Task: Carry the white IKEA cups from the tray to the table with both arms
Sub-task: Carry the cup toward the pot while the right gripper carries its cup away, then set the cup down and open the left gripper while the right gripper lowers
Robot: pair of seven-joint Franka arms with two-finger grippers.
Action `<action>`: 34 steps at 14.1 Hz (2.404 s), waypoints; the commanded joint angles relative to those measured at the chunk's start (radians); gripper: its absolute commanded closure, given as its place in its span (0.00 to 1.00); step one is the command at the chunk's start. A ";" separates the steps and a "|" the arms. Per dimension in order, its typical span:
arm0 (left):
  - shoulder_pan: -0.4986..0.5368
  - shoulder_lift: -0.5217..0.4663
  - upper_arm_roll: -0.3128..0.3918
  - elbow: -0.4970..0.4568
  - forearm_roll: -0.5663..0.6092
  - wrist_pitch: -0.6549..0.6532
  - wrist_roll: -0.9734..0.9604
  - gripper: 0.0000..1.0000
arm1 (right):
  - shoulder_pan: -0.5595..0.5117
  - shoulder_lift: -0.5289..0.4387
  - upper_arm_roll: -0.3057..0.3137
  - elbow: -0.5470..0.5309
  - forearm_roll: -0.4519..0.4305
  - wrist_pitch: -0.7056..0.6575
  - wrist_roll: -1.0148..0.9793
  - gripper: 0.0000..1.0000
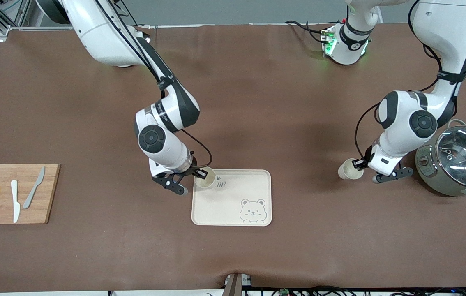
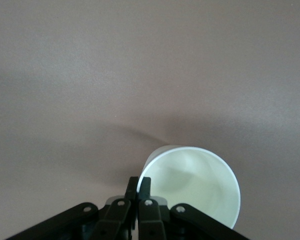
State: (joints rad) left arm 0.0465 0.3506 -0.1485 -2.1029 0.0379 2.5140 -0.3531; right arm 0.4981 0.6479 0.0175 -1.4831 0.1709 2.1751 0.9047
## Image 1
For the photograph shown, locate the white IKEA cup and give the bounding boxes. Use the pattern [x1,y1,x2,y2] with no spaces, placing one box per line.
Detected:
[195,166,217,189]
[338,158,364,180]

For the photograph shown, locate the cream bear print tray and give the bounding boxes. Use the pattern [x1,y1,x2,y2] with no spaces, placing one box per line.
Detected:
[191,169,272,227]

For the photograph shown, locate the green cooking pot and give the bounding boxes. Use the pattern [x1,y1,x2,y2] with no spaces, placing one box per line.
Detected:
[415,119,466,201]

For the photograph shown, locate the bamboo cutting board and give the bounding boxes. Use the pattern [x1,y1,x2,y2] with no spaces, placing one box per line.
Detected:
[0,164,61,225]

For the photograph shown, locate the grey plastic knife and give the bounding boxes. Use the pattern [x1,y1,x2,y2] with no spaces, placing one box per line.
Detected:
[23,166,46,209]

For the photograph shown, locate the white plastic knife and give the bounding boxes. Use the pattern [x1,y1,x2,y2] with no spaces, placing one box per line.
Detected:
[10,180,21,224]

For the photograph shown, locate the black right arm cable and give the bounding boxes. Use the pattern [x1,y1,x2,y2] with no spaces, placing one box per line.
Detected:
[181,129,213,169]

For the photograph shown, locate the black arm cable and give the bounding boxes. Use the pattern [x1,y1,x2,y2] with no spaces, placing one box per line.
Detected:
[181,129,213,169]
[354,103,381,161]

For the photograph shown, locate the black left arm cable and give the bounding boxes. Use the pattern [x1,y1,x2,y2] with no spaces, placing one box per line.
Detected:
[354,103,381,161]

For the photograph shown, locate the table edge camera mount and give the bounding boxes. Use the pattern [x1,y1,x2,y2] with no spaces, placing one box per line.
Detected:
[224,273,253,296]

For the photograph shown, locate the black base cables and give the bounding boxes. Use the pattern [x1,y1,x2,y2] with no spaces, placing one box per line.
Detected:
[285,20,330,45]

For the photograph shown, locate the aluminium frame profile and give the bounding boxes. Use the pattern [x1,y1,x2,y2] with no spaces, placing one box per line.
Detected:
[0,0,32,42]

